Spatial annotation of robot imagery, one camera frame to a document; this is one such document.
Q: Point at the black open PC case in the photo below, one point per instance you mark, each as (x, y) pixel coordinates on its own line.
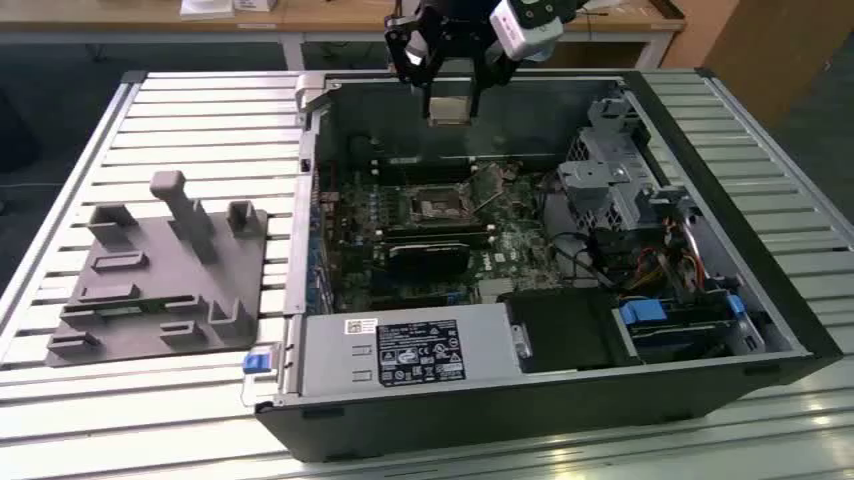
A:
(467, 425)

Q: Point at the brown wooden cabinet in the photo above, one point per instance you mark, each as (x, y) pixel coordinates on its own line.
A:
(774, 50)

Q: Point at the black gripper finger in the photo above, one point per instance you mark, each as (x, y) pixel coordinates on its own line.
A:
(398, 55)
(474, 95)

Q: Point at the black drive bay cover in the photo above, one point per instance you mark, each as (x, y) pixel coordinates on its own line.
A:
(567, 330)

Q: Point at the grey parts rack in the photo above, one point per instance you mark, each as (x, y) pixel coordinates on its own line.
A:
(167, 280)

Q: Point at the black graphics card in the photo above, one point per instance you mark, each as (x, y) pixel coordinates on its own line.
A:
(427, 261)

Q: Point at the silver power supply with label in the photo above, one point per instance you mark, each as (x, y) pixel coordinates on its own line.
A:
(334, 350)

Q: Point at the blue plastic case latch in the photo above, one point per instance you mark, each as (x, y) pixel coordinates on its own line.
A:
(259, 362)

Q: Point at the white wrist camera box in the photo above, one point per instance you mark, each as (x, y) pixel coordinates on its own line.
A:
(523, 27)

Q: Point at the blue disk carrier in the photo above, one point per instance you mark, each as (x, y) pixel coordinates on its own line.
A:
(641, 315)

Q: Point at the small silver chipset heatsink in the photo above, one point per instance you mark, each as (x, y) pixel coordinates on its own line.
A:
(498, 290)

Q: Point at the green motherboard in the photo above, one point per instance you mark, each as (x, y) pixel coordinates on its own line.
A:
(521, 240)

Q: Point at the wooden desk with white frame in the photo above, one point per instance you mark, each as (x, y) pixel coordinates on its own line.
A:
(100, 22)

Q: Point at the CPU socket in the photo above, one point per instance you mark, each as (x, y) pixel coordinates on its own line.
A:
(440, 204)

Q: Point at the blue plastic clip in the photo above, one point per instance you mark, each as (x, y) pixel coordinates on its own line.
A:
(735, 307)

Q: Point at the silver metal disk bay cage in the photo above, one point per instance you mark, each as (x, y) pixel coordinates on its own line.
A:
(601, 210)

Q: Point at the black RAM slot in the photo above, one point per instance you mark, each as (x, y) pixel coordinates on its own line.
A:
(440, 161)
(434, 240)
(427, 179)
(427, 173)
(434, 167)
(434, 231)

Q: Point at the silver square CPU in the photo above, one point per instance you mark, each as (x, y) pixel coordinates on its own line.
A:
(451, 111)

